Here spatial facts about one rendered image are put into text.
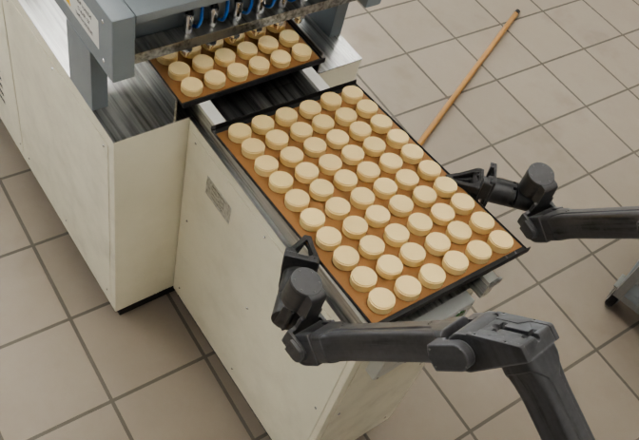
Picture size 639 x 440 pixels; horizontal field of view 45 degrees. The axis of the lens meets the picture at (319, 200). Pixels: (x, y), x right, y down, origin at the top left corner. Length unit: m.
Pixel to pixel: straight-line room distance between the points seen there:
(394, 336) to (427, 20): 2.73
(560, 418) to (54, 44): 1.46
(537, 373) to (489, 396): 1.57
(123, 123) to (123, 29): 0.32
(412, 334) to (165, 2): 0.83
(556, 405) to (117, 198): 1.23
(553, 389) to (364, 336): 0.33
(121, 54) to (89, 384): 1.11
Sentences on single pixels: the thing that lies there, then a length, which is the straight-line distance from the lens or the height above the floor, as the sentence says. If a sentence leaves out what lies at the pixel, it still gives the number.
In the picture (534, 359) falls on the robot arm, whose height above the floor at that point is 1.35.
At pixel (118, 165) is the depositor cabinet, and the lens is 1.85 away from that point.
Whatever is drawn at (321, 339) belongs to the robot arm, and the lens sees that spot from 1.31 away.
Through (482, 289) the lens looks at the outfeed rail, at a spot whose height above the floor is 0.87.
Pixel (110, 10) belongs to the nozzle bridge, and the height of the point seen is 1.18.
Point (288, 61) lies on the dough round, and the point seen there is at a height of 0.92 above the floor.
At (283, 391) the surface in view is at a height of 0.37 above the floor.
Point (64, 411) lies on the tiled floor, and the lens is 2.36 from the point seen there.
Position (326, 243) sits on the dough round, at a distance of 1.48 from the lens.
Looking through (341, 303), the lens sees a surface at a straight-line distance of 1.55.
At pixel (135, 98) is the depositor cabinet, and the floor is 0.84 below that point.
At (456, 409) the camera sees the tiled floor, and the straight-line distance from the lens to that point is 2.54.
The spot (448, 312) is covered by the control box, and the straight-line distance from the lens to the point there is 1.65.
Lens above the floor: 2.16
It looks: 50 degrees down
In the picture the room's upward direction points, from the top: 18 degrees clockwise
